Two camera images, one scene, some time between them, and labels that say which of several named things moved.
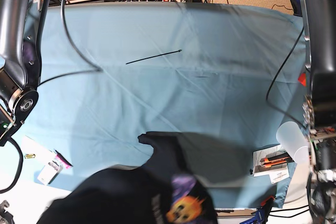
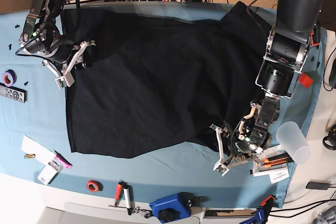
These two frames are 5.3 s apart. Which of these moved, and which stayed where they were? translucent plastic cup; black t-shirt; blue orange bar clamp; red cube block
Moved: black t-shirt
Stayed: blue orange bar clamp; translucent plastic cup; red cube block
